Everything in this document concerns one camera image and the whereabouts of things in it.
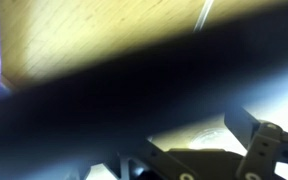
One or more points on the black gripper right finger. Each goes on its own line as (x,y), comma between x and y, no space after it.
(240,123)

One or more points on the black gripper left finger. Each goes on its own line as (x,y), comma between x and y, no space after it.
(150,163)

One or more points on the clear plastic straw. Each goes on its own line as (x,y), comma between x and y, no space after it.
(202,16)

